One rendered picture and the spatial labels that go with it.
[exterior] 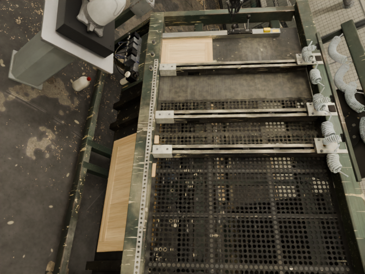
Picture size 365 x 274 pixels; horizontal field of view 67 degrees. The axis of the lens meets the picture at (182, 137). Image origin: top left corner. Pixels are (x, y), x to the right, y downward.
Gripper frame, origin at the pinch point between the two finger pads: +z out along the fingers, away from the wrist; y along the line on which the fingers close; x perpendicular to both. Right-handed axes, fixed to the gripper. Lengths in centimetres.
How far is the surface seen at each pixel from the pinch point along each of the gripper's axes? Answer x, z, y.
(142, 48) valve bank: 16, 14, 73
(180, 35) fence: 4.9, 11.6, 41.8
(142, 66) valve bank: 36, 12, 71
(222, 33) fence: 5.7, 11.5, 7.3
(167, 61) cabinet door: 31, 14, 52
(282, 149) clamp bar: 111, 8, -24
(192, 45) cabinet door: 14.5, 14.0, 32.0
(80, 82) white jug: 30, 38, 133
